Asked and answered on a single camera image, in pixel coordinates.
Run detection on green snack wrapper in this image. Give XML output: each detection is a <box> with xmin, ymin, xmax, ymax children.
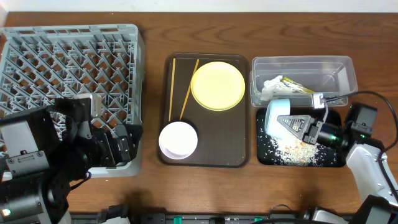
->
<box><xmin>281</xmin><ymin>77</ymin><xmax>315</xmax><ymax>94</ymax></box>

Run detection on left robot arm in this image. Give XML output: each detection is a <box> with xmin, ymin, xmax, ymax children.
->
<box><xmin>1</xmin><ymin>98</ymin><xmax>143</xmax><ymax>223</ymax></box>

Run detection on yellow round plate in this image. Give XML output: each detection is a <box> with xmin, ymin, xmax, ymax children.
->
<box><xmin>190</xmin><ymin>62</ymin><xmax>246</xmax><ymax>111</ymax></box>

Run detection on grey plastic dish rack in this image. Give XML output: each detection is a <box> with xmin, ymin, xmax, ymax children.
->
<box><xmin>1</xmin><ymin>24</ymin><xmax>144</xmax><ymax>178</ymax></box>

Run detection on white tissue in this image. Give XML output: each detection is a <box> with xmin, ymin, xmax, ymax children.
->
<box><xmin>260</xmin><ymin>75</ymin><xmax>294</xmax><ymax>101</ymax></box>

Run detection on clear plastic container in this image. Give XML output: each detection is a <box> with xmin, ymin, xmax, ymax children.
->
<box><xmin>250</xmin><ymin>55</ymin><xmax>358</xmax><ymax>108</ymax></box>

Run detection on white round bowl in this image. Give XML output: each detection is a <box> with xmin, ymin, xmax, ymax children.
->
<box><xmin>159</xmin><ymin>121</ymin><xmax>198</xmax><ymax>160</ymax></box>

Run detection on black waste tray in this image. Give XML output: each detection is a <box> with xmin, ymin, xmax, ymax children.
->
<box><xmin>256</xmin><ymin>108</ymin><xmax>347</xmax><ymax>168</ymax></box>

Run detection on light blue bowl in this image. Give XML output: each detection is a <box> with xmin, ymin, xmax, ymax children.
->
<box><xmin>264</xmin><ymin>99</ymin><xmax>291</xmax><ymax>140</ymax></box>

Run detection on rice food scraps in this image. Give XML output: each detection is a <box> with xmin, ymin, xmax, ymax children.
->
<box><xmin>259</xmin><ymin>124</ymin><xmax>338</xmax><ymax>166</ymax></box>

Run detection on wooden chopstick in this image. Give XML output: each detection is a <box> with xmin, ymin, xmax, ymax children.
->
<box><xmin>169</xmin><ymin>58</ymin><xmax>176</xmax><ymax>122</ymax></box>
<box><xmin>179</xmin><ymin>59</ymin><xmax>200</xmax><ymax>120</ymax></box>

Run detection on dark brown serving tray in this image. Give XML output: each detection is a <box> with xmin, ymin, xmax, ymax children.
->
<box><xmin>159</xmin><ymin>53</ymin><xmax>250</xmax><ymax>168</ymax></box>

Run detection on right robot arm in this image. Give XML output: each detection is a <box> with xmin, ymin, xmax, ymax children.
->
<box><xmin>267</xmin><ymin>100</ymin><xmax>397</xmax><ymax>223</ymax></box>

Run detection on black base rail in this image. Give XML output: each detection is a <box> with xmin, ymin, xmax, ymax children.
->
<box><xmin>71</xmin><ymin>205</ymin><xmax>300</xmax><ymax>224</ymax></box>

